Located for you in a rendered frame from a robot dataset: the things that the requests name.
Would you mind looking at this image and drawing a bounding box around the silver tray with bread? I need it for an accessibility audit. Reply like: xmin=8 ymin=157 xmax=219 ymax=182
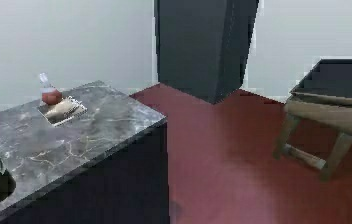
xmin=37 ymin=95 xmax=88 ymax=128

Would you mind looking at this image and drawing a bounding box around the marble top black counter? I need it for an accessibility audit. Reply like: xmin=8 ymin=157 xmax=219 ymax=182
xmin=0 ymin=80 xmax=170 ymax=224

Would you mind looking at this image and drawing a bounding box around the dark grey refrigerator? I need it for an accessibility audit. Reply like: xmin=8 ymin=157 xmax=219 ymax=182
xmin=153 ymin=0 xmax=260 ymax=105

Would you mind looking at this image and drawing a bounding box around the clear bottle red liquid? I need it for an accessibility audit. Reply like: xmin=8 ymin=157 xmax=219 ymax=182
xmin=38 ymin=72 xmax=64 ymax=106

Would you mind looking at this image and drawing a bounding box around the wooden stool dark seat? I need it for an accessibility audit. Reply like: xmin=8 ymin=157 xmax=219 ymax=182
xmin=272 ymin=58 xmax=352 ymax=183

